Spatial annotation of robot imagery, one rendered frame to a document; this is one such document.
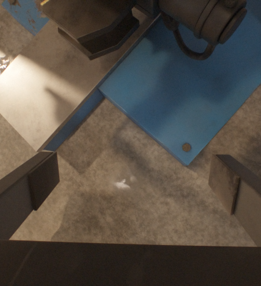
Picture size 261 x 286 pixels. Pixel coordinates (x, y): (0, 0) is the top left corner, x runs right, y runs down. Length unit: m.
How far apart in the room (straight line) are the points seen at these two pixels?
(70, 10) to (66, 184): 0.73
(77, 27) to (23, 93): 0.56
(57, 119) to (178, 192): 0.61
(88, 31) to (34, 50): 0.60
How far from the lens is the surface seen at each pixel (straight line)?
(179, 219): 0.95
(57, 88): 0.95
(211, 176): 0.17
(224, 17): 0.53
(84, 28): 0.53
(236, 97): 0.91
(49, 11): 0.60
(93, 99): 0.96
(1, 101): 1.09
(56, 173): 0.17
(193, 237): 0.98
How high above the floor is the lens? 0.92
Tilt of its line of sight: 79 degrees down
